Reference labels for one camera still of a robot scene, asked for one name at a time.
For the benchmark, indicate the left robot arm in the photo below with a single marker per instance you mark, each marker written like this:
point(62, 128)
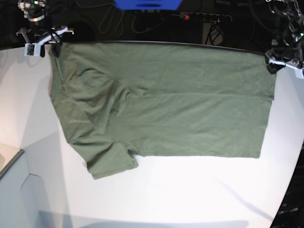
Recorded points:
point(288, 44)

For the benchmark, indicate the black power strip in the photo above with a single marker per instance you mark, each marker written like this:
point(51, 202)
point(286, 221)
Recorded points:
point(205, 17)

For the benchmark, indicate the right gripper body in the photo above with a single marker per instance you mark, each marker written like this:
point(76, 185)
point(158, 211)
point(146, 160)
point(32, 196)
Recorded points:
point(40, 25)

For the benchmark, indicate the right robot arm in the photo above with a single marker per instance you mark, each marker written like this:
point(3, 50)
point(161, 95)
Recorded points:
point(32, 8)

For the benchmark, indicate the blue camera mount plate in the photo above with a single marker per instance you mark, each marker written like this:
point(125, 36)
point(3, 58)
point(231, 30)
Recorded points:
point(147, 4)

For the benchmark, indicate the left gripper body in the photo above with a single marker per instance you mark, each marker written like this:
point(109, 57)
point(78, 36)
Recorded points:
point(280, 52)

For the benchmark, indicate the green t-shirt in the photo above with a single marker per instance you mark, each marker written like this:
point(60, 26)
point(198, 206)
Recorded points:
point(117, 101)

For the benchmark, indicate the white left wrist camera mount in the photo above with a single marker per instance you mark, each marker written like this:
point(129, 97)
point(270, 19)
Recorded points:
point(295, 63)

